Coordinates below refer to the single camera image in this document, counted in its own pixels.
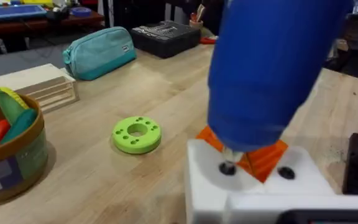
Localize blue flat tray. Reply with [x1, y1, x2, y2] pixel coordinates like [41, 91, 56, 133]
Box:
[0, 4, 48, 21]

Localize red scissors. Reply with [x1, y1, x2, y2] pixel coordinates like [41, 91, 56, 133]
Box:
[200, 35, 219, 45]

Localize cup with pens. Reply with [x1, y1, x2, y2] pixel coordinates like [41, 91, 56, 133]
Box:
[188, 3, 206, 30]

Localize teal zip bag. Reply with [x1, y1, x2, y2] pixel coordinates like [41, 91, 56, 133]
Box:
[62, 26, 137, 82]

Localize green disc with holes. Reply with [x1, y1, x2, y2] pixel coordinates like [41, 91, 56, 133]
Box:
[111, 116, 162, 155]

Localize black tool case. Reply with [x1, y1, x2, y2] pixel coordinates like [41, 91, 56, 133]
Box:
[129, 20, 202, 59]

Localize brown tub with toys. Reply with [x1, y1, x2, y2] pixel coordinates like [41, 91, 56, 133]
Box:
[0, 86, 48, 205]

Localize white orange left gripper left finger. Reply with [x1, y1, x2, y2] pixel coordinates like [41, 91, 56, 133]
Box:
[185, 126, 336, 224]

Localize pale wooden crate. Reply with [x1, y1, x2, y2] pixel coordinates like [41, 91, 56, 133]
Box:
[0, 63, 80, 114]

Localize blue tape roll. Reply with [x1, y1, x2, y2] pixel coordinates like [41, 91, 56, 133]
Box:
[70, 6, 93, 18]

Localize dark brown side table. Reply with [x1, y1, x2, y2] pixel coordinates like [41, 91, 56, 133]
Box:
[0, 10, 106, 35]

